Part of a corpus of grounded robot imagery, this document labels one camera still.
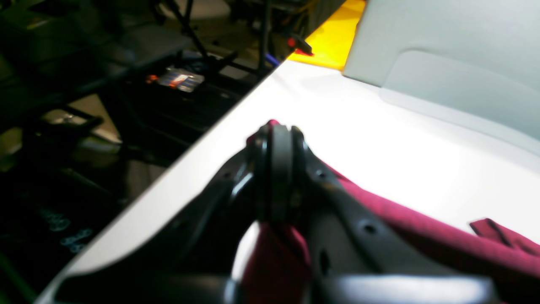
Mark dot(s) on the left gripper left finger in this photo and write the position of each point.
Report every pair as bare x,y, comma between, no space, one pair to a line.
190,260

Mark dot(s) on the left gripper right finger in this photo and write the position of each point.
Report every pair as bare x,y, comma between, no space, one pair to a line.
356,258

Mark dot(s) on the dark red t-shirt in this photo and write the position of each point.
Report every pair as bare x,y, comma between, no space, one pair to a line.
279,270

